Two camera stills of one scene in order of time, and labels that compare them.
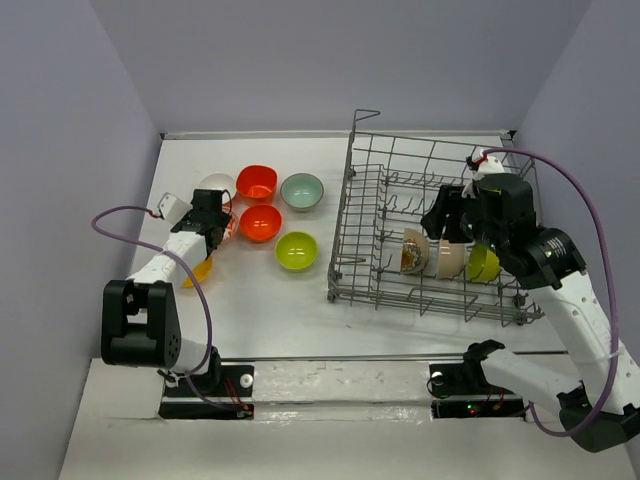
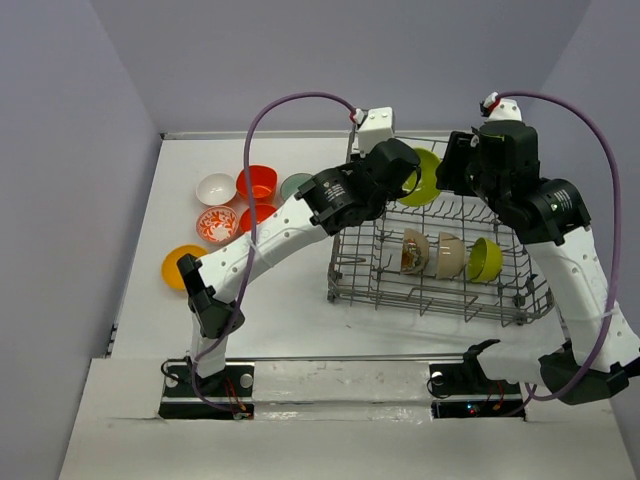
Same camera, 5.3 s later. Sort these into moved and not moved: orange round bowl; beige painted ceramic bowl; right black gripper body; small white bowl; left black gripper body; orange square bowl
Moved: right black gripper body; left black gripper body
Not moved: orange square bowl; orange round bowl; small white bowl; beige painted ceramic bowl
